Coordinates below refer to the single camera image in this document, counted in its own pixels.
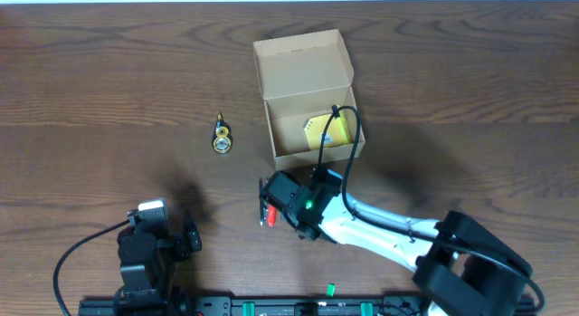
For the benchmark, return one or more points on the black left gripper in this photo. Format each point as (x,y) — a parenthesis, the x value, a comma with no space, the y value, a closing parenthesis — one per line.
(188,241)

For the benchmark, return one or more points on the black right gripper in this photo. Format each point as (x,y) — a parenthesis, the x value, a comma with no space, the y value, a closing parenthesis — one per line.
(290,220)

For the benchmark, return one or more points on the yellow highlighter with black cap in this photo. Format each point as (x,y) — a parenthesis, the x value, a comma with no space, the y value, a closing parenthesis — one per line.
(341,124)

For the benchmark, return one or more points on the yellow black correction tape dispenser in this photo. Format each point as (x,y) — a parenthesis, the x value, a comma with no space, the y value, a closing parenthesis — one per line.
(222,138)

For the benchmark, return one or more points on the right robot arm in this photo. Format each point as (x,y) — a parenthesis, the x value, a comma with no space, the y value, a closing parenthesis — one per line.
(457,263)

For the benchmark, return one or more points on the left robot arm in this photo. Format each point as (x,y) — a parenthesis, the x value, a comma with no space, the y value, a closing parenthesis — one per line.
(148,256)

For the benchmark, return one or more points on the red stapler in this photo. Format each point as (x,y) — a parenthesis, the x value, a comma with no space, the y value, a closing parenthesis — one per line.
(268,213)

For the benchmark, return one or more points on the yellow sticky notes pad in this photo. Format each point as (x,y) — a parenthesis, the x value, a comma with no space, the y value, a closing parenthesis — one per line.
(325,132)

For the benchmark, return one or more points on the open cardboard box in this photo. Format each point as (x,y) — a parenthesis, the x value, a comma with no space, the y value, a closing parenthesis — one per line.
(301,77)

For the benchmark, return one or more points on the black mounting rail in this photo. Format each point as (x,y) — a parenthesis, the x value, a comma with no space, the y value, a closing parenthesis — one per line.
(408,305)

